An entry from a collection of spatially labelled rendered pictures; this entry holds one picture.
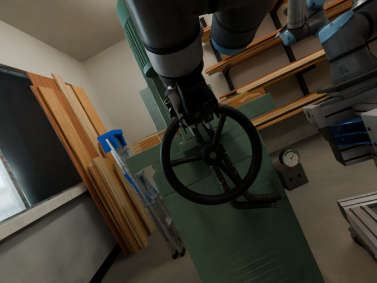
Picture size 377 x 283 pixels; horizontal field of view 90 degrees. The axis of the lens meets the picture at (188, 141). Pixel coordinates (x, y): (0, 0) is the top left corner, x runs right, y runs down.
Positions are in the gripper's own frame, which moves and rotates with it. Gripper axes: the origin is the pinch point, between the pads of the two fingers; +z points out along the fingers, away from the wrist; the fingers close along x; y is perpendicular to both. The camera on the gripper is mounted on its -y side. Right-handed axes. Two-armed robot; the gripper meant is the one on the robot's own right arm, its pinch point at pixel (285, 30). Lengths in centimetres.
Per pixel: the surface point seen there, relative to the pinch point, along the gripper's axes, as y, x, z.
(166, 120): 11, -95, -35
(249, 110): 29, -61, -64
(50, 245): 38, -225, -14
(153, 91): -6, -93, -35
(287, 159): 50, -61, -70
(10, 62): -126, -203, 33
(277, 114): 66, 11, 129
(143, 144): 17, -107, -55
